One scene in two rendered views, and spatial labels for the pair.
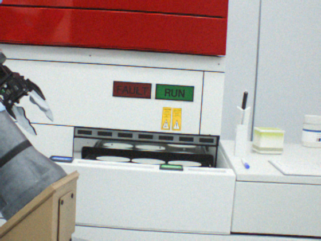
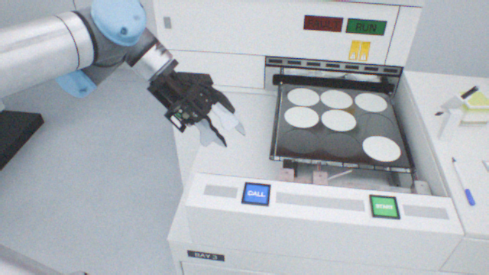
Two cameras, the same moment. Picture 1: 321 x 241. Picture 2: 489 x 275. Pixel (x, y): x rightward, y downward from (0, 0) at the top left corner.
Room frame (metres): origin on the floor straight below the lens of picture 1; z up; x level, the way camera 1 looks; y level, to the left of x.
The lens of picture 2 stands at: (1.30, 0.15, 1.52)
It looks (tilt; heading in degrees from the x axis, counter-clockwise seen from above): 40 degrees down; 7
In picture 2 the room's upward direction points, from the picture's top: straight up
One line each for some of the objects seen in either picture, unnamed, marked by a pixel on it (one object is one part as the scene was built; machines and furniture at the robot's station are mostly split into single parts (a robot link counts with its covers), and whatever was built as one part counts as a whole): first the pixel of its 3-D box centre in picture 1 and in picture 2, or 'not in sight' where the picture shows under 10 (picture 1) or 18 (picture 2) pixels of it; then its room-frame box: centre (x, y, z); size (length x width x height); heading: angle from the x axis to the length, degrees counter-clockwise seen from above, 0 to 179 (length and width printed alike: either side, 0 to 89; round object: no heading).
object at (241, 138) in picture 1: (241, 130); (451, 113); (2.01, -0.27, 1.03); 0.06 x 0.04 x 0.13; 179
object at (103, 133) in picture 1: (145, 136); (332, 65); (2.34, -0.02, 0.96); 0.44 x 0.01 x 0.02; 89
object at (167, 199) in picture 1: (116, 193); (317, 222); (1.77, 0.05, 0.89); 0.55 x 0.09 x 0.14; 89
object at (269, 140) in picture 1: (268, 140); (471, 108); (2.09, -0.36, 1.00); 0.07 x 0.07 x 0.07; 7
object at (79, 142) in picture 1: (144, 157); (329, 82); (2.34, -0.02, 0.89); 0.44 x 0.02 x 0.10; 89
